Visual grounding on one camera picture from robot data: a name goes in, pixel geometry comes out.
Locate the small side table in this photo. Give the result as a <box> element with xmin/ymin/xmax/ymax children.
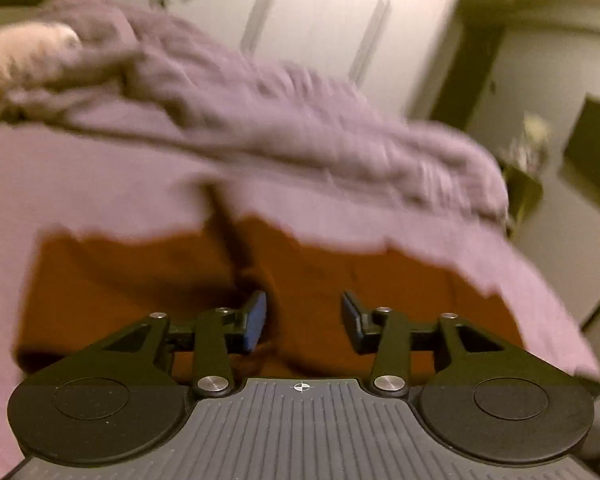
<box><xmin>500</xmin><ymin>160</ymin><xmax>544</xmax><ymax>237</ymax></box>

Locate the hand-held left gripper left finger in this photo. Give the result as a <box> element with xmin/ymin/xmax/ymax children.
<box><xmin>87</xmin><ymin>290</ymin><xmax>269</xmax><ymax>399</ymax></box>

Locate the white pillow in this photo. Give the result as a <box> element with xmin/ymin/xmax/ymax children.
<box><xmin>0</xmin><ymin>21</ymin><xmax>83</xmax><ymax>116</ymax></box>

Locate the potted plant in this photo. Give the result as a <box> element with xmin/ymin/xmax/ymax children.
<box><xmin>500</xmin><ymin>112</ymin><xmax>552</xmax><ymax>171</ymax></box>

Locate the white wardrobe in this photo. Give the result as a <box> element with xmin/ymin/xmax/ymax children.
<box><xmin>112</xmin><ymin>0</ymin><xmax>473</xmax><ymax>126</ymax></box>

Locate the crumpled purple duvet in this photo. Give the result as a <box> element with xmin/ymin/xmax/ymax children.
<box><xmin>0</xmin><ymin>0</ymin><xmax>511</xmax><ymax>236</ymax></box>

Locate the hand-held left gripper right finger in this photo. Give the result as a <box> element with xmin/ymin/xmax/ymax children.
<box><xmin>341</xmin><ymin>290</ymin><xmax>527</xmax><ymax>399</ymax></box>

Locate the dark framed screen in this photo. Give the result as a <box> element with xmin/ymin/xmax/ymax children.
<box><xmin>560</xmin><ymin>94</ymin><xmax>600</xmax><ymax>198</ymax></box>

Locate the bed with purple sheet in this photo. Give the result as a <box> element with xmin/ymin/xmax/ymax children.
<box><xmin>0</xmin><ymin>125</ymin><xmax>600</xmax><ymax>480</ymax></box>

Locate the rust orange knit sweater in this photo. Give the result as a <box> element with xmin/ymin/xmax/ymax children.
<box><xmin>14</xmin><ymin>212</ymin><xmax>528</xmax><ymax>386</ymax></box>

